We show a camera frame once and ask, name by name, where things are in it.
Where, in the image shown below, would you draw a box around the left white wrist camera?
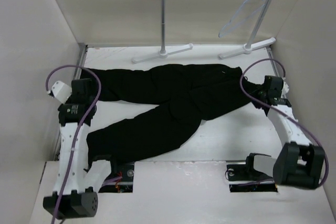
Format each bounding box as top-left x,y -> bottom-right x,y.
47,81 -> 72,104

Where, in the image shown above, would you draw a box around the light blue wire hanger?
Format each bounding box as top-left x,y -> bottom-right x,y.
218,0 -> 266,38

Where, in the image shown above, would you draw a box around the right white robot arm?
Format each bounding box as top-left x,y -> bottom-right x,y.
243,76 -> 326,189

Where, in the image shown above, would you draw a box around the white clothes rack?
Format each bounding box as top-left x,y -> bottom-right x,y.
132,0 -> 276,63

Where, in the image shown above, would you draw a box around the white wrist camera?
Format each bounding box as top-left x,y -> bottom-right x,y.
281,82 -> 289,96
47,81 -> 72,104

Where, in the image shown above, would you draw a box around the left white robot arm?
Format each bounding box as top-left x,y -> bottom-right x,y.
43,79 -> 118,222

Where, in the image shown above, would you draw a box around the black trousers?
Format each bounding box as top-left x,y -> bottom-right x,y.
81,64 -> 261,163

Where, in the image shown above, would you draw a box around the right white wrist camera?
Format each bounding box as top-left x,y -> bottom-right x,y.
281,82 -> 289,96

